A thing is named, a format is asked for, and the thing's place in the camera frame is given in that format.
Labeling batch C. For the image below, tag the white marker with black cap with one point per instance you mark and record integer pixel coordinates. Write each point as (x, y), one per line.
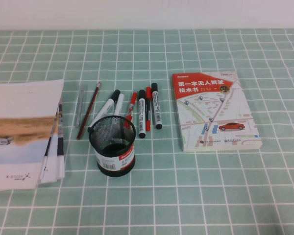
(156, 107)
(142, 115)
(106, 107)

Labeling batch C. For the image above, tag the red and black pen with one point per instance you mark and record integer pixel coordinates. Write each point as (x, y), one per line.
(148, 110)

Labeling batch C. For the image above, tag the red gel pen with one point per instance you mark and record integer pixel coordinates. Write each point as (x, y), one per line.
(131, 105)

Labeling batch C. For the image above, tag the all-white marker pen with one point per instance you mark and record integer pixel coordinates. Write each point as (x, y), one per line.
(118, 105)

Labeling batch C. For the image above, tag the black mesh pen holder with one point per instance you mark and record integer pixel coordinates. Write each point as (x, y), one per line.
(112, 166)

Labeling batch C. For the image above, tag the red and black pencil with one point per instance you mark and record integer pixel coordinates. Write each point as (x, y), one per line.
(88, 112)

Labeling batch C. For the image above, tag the red map-cover book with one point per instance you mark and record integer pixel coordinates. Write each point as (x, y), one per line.
(210, 110)

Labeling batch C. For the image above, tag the brochure with dark stripes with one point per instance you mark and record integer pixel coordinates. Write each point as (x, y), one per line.
(60, 122)

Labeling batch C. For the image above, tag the white brochure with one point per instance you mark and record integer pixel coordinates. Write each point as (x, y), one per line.
(52, 169)

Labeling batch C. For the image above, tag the stack of brochures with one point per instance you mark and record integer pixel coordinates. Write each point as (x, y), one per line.
(19, 122)

